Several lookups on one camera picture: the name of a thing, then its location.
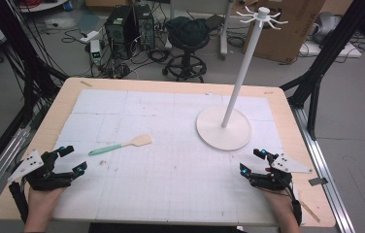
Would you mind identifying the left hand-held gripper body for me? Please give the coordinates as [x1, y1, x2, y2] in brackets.
[7, 149, 75, 192]

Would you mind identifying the black computer tower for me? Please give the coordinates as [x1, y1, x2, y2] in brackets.
[104, 5, 139, 61]
[133, 3, 156, 51]

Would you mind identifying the black round stool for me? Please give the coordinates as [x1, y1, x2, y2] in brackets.
[162, 35, 211, 83]

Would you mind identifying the thin wooden stick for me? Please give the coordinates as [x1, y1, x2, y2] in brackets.
[298, 198, 321, 224]

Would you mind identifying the grey card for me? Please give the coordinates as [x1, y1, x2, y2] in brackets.
[308, 177, 329, 187]

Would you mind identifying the white grid mat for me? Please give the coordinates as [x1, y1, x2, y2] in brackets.
[52, 88, 305, 226]

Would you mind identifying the person's left hand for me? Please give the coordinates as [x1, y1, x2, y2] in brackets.
[24, 186, 65, 233]

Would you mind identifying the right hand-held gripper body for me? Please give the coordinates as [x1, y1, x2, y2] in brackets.
[248, 152, 314, 192]

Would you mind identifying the black metal frame post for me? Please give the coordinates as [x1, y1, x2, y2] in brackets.
[0, 0, 69, 129]
[280, 0, 365, 141]

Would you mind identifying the person's right hand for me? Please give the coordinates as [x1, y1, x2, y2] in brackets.
[261, 189, 302, 233]

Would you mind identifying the grey rounded object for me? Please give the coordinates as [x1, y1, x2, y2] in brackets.
[313, 12, 343, 45]

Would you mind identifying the white device with green light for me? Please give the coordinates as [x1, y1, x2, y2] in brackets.
[89, 39, 103, 66]

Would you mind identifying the wooden spatula with green handle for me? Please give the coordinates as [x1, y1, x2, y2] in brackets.
[87, 134, 154, 157]

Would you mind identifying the black wrist strap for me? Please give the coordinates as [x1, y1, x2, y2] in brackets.
[291, 198, 303, 226]
[8, 181, 29, 224]

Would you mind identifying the white hook rack stand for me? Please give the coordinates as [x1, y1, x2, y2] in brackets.
[195, 5, 289, 152]

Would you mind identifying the dark cloth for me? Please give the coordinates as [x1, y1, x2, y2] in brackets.
[164, 16, 211, 50]

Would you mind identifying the white power strip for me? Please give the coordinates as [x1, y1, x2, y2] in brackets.
[79, 30, 100, 45]

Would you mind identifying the white flat board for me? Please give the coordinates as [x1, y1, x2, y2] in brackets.
[298, 41, 363, 59]

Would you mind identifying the white stand post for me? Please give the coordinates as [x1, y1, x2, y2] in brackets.
[218, 0, 235, 61]

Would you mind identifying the large cardboard box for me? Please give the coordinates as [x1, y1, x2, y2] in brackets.
[242, 0, 327, 64]

